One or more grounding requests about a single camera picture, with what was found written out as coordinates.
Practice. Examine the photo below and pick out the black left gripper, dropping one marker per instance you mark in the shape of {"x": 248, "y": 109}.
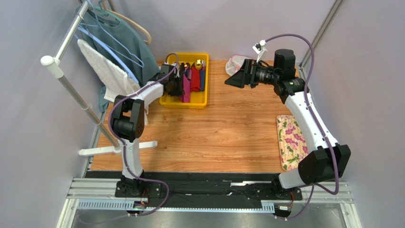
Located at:
{"x": 179, "y": 91}

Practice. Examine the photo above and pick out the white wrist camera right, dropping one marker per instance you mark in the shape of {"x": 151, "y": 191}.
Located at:
{"x": 260, "y": 49}

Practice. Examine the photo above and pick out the white towel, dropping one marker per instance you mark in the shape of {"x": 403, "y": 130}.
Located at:
{"x": 116, "y": 80}

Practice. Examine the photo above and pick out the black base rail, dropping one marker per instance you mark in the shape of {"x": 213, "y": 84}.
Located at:
{"x": 205, "y": 190}

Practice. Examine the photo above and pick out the white mesh laundry bag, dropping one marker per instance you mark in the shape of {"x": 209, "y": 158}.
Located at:
{"x": 234, "y": 64}

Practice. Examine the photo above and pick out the blue hanger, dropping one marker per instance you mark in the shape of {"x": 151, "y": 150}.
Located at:
{"x": 119, "y": 43}

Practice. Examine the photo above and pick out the floral tray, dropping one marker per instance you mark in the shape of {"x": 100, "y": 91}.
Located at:
{"x": 292, "y": 144}

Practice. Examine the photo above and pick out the blue rolled napkin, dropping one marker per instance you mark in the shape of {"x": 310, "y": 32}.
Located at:
{"x": 202, "y": 73}

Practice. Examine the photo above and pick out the teal shirt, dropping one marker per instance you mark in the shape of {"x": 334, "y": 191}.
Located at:
{"x": 118, "y": 55}

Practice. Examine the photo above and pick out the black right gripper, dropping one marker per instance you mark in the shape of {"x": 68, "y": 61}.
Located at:
{"x": 249, "y": 73}

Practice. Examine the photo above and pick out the beige hanger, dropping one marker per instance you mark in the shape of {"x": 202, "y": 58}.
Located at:
{"x": 108, "y": 7}

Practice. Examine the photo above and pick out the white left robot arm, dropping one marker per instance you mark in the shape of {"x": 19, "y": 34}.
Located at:
{"x": 127, "y": 123}

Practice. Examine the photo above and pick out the yellow plastic bin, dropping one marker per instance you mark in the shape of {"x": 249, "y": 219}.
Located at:
{"x": 198, "y": 99}

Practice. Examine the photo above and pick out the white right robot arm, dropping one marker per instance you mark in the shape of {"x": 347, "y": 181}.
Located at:
{"x": 327, "y": 158}

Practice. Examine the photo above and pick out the pink paper napkin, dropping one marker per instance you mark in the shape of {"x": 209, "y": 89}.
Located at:
{"x": 186, "y": 97}

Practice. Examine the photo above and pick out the red rolled napkin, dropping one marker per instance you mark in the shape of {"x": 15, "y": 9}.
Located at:
{"x": 195, "y": 78}

